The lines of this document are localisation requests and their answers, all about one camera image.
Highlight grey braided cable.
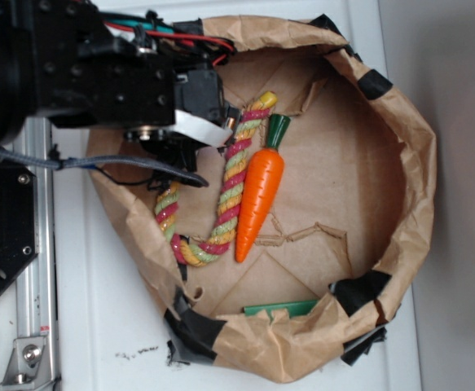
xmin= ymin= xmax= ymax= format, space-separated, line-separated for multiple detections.
xmin=0 ymin=140 xmax=209 ymax=189

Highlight silver corner bracket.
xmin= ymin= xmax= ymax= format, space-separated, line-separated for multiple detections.
xmin=0 ymin=336 xmax=60 ymax=390

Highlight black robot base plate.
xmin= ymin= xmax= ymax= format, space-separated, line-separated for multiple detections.
xmin=0 ymin=164 xmax=37 ymax=296

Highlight orange plastic toy carrot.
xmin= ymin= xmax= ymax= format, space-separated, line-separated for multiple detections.
xmin=235 ymin=114 xmax=291 ymax=262

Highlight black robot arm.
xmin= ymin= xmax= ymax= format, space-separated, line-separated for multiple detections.
xmin=0 ymin=1 xmax=240 ymax=174

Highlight crumpled brown paper bag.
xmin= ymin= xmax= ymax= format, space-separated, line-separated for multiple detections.
xmin=92 ymin=15 xmax=437 ymax=383

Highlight white flat ribbon cable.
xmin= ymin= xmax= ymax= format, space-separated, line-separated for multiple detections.
xmin=174 ymin=108 xmax=233 ymax=147

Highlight red and teal wires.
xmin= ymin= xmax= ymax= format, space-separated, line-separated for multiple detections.
xmin=98 ymin=10 xmax=238 ymax=66

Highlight green plastic block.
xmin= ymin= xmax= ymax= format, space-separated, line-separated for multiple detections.
xmin=244 ymin=300 xmax=318 ymax=317

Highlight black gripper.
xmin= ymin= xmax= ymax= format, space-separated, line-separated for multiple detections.
xmin=51 ymin=36 xmax=239 ymax=171

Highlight aluminium extrusion rail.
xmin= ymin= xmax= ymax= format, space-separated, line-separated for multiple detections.
xmin=12 ymin=116 xmax=61 ymax=391

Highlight multicolour twisted rope toy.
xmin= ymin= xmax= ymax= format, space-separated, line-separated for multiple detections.
xmin=154 ymin=91 xmax=278 ymax=267

